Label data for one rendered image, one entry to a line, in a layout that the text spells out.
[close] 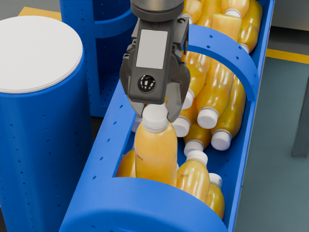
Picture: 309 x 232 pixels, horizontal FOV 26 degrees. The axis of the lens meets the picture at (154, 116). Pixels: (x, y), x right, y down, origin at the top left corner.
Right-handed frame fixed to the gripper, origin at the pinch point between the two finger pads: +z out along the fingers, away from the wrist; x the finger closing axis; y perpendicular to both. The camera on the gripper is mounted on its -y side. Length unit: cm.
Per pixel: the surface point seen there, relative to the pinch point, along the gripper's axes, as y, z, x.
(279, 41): 193, 133, -16
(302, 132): 119, 118, -30
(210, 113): 24.2, 21.4, -5.3
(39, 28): 52, 29, 41
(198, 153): 13.1, 21.4, -5.0
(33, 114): 30, 36, 36
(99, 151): 3.5, 14.0, 10.8
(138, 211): -10.5, 10.0, 0.3
